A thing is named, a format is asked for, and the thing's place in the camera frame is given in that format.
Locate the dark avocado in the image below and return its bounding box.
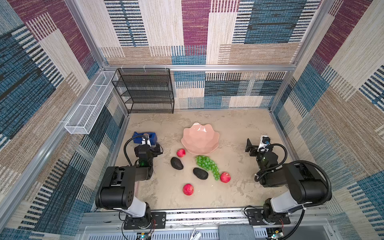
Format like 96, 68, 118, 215
193, 168, 209, 180
170, 157, 184, 170

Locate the grey pad at front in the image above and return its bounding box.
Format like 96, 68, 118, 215
218, 225, 256, 240

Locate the blue tape dispenser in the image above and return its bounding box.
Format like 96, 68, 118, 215
132, 132, 158, 146

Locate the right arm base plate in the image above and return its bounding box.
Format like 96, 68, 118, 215
245, 208, 291, 226

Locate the black wire shelf rack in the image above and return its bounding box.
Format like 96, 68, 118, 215
112, 68, 175, 114

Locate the red apple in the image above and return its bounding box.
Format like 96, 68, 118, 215
220, 172, 231, 183
183, 184, 194, 196
177, 149, 186, 158

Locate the red apple front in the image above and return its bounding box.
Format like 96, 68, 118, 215
183, 184, 194, 196

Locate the white wire mesh basket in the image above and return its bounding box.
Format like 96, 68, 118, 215
65, 71, 115, 135

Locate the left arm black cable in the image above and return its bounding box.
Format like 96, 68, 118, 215
123, 134, 148, 166

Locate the pink scalloped fruit bowl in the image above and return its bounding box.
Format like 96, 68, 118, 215
181, 123, 220, 156

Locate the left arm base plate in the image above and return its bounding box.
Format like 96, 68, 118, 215
123, 212, 167, 230

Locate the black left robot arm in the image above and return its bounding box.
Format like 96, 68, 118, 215
95, 143, 163, 230

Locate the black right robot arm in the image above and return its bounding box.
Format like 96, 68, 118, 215
244, 136, 332, 226

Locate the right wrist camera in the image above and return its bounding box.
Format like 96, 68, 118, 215
258, 135, 271, 153

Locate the green grape bunch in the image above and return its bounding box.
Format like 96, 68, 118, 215
196, 156, 220, 181

